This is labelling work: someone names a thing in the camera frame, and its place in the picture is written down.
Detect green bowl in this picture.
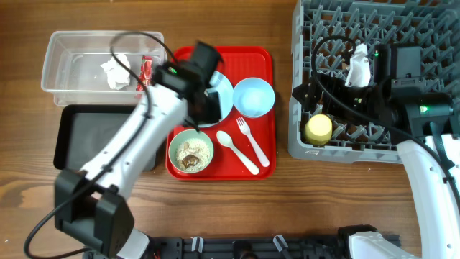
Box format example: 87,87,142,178
168,129,214,174

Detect yellow cup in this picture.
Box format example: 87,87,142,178
304,114,333,146

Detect red snack wrapper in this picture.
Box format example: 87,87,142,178
136,55,153,91

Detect white napkin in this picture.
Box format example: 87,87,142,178
101,58,130,90

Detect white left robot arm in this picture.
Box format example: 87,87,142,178
54,60,221,258

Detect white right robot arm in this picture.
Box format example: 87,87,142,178
292,74,459,258

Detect grey dishwasher rack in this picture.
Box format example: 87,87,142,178
288,0,459,163

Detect light blue plate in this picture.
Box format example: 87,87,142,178
199,71,234,130

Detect white plastic spoon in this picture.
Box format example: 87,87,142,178
216,130,259,175

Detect white plastic fork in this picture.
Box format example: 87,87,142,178
236,117,270,167

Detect food scraps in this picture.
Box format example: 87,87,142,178
175,138,211,173

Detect light blue bowl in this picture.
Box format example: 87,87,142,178
233,77,275,118

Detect red serving tray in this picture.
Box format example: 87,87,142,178
165,46,276,181

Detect black tray bin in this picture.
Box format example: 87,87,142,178
53,104,144,171

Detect clear plastic bin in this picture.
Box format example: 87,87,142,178
41,30,167,106

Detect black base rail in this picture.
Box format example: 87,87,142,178
82,233,402,259

